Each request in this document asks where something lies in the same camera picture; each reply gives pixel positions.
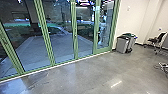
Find black office chair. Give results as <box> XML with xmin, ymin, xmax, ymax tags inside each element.
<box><xmin>145</xmin><ymin>31</ymin><xmax>168</xmax><ymax>55</ymax></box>

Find black equipment stand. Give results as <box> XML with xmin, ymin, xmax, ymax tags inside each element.
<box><xmin>153</xmin><ymin>60</ymin><xmax>168</xmax><ymax>78</ymax></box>

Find green framed glass wall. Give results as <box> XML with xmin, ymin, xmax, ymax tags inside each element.
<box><xmin>0</xmin><ymin>0</ymin><xmax>123</xmax><ymax>83</ymax></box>

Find silver door handle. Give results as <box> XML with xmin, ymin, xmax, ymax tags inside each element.
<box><xmin>73</xmin><ymin>30</ymin><xmax>78</xmax><ymax>37</ymax></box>

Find green lidded trash bin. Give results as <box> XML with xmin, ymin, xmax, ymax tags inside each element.
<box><xmin>121</xmin><ymin>32</ymin><xmax>138</xmax><ymax>53</ymax></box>

